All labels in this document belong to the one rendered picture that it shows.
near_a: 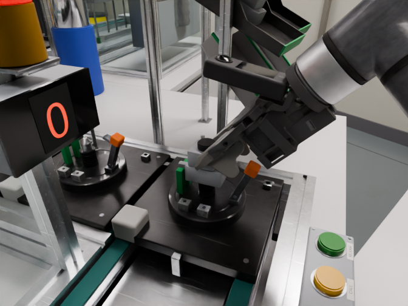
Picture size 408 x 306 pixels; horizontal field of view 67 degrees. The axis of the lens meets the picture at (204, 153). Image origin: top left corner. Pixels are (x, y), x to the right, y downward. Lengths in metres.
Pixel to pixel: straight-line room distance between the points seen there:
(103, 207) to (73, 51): 0.86
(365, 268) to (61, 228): 0.53
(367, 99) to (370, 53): 2.78
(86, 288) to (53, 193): 0.15
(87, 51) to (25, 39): 1.03
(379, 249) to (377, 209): 1.57
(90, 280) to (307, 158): 0.66
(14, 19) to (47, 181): 0.20
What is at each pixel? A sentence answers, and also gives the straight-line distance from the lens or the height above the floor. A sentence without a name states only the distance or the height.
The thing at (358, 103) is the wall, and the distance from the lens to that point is 3.18.
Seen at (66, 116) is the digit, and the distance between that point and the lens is 0.36.
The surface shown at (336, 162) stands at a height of 0.86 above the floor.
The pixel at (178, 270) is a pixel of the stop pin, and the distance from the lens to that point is 0.50.
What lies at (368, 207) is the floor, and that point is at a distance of 2.26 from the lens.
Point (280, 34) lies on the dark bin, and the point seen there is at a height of 1.21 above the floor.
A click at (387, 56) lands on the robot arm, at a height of 1.26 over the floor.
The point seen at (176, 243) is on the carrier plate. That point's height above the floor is 0.97.
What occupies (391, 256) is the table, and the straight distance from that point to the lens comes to 0.72.
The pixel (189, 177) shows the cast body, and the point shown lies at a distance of 0.51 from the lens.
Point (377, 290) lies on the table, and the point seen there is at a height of 0.86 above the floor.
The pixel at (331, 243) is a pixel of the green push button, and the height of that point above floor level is 0.97.
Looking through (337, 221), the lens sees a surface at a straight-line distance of 0.74.
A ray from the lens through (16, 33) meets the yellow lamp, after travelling 0.32.
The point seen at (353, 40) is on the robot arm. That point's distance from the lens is 0.37.
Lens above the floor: 1.34
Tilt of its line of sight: 32 degrees down
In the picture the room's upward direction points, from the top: straight up
